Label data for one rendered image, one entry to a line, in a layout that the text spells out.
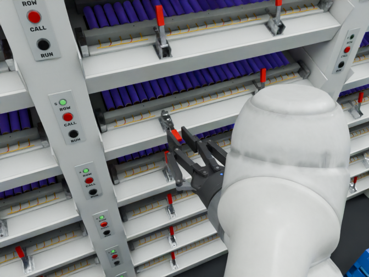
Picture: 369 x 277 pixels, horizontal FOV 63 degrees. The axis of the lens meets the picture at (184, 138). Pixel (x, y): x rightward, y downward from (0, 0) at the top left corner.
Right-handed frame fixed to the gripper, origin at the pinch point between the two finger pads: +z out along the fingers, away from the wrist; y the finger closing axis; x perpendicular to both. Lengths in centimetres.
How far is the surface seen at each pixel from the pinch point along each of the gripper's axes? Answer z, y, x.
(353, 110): 13, 69, -17
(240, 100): 10.1, 21.2, 0.0
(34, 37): 1.7, -21.6, 25.1
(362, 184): 23, 104, -74
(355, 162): 21, 92, -54
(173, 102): 12.3, 3.3, 3.2
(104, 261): 15, -24, -47
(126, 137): 8.8, -10.2, -0.8
